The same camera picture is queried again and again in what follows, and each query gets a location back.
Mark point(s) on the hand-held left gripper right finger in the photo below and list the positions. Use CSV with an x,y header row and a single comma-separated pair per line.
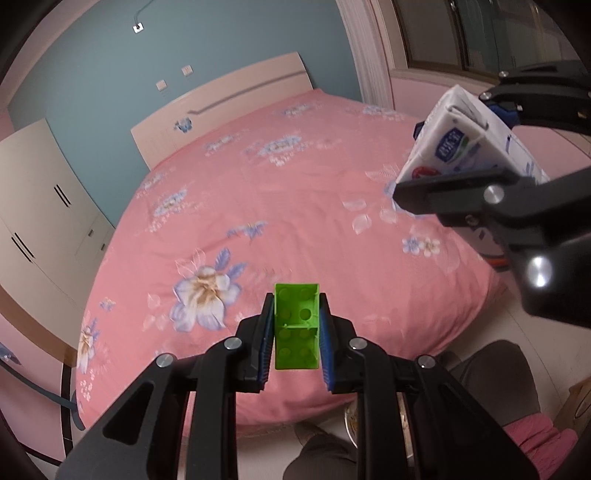
x,y
326,344

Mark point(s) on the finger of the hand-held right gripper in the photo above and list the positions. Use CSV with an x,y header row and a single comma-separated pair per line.
x,y
545,92
443,194

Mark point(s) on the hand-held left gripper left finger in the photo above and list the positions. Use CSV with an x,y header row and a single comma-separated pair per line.
x,y
267,344

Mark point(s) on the green plastic block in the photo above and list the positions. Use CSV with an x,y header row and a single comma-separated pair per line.
x,y
295,323

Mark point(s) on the white milk carton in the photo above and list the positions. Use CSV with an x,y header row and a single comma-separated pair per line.
x,y
455,147

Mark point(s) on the white round trash bin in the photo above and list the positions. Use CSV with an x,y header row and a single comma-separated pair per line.
x,y
353,422

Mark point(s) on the bed with pink floral blanket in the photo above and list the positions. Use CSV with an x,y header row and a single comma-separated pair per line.
x,y
286,217

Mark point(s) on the white curtain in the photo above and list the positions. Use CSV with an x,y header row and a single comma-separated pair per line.
x,y
367,50

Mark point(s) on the light wooden furniture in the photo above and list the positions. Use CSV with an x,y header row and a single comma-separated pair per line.
x,y
575,406

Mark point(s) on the white wardrobe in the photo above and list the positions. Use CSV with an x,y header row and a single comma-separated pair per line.
x,y
46,207

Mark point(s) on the window with dark frame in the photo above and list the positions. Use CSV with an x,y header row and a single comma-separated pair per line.
x,y
475,32

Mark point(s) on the white wall socket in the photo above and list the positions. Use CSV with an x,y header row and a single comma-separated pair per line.
x,y
160,85
187,70

